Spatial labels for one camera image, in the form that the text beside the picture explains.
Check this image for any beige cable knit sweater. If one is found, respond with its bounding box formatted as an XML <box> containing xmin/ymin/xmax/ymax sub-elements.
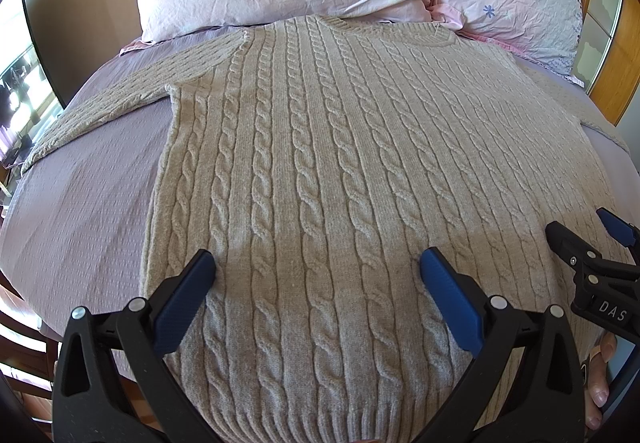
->
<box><xmin>26</xmin><ymin>16</ymin><xmax>628</xmax><ymax>442</ymax></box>

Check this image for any person's right hand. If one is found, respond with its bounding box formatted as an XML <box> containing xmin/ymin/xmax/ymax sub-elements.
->
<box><xmin>584</xmin><ymin>331</ymin><xmax>617</xmax><ymax>431</ymax></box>

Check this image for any dark framed mirror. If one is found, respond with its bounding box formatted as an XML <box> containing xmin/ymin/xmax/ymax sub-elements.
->
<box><xmin>0</xmin><ymin>0</ymin><xmax>63</xmax><ymax>169</ymax></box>

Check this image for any lilac bed sheet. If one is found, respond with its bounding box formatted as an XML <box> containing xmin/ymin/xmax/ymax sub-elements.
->
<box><xmin>1</xmin><ymin>32</ymin><xmax>639</xmax><ymax>329</ymax></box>

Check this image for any wooden frosted glass door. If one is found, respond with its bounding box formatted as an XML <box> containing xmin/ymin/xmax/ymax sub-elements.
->
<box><xmin>573</xmin><ymin>0</ymin><xmax>639</xmax><ymax>125</ymax></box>

